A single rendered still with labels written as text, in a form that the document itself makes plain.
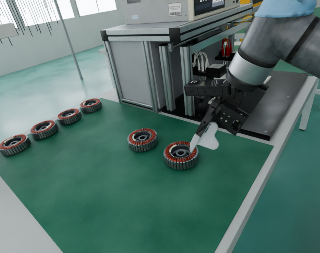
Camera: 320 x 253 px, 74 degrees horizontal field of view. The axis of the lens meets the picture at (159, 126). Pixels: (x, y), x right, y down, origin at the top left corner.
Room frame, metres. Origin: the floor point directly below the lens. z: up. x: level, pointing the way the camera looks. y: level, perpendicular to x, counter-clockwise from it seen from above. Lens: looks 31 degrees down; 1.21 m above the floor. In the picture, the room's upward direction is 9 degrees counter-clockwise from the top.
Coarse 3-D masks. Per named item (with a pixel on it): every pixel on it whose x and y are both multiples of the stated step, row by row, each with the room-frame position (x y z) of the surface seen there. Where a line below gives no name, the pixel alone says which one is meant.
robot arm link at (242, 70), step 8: (240, 56) 0.38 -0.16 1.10; (232, 64) 0.40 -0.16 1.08; (240, 64) 0.38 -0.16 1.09; (248, 64) 0.37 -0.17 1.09; (232, 72) 0.39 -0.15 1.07; (240, 72) 0.38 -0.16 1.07; (248, 72) 0.37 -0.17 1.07; (256, 72) 0.36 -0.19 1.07; (264, 72) 0.36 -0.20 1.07; (240, 80) 0.37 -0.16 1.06; (248, 80) 0.37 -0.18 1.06; (256, 80) 0.36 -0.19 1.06; (264, 80) 0.37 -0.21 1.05
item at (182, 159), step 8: (176, 144) 0.57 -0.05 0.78; (184, 144) 0.57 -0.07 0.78; (168, 152) 0.53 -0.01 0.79; (176, 152) 0.54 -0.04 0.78; (184, 152) 0.53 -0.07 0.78; (192, 152) 0.51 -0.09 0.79; (168, 160) 0.50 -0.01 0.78; (176, 160) 0.49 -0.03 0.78; (184, 160) 0.49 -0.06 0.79; (192, 160) 0.49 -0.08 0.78; (176, 168) 0.49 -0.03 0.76; (184, 168) 0.48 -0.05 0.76
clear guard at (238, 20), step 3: (246, 15) 1.21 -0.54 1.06; (249, 15) 1.19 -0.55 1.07; (252, 15) 1.17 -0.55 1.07; (237, 18) 1.15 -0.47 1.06; (240, 18) 1.13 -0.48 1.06; (249, 18) 1.09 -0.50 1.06; (252, 18) 1.07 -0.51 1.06; (231, 21) 1.08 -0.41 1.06; (234, 21) 1.07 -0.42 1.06; (237, 21) 1.05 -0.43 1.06; (240, 21) 1.04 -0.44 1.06; (243, 21) 1.03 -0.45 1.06; (246, 21) 1.02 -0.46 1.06; (249, 21) 1.01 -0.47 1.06
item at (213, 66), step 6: (210, 66) 0.91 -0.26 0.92; (216, 66) 0.90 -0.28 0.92; (222, 66) 0.89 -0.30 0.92; (198, 72) 0.93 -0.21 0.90; (204, 72) 0.91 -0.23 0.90; (210, 72) 0.89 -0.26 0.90; (216, 72) 0.87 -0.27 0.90; (222, 72) 0.88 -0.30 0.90; (204, 78) 0.97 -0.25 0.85; (216, 78) 0.87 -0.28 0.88; (222, 78) 0.85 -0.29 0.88
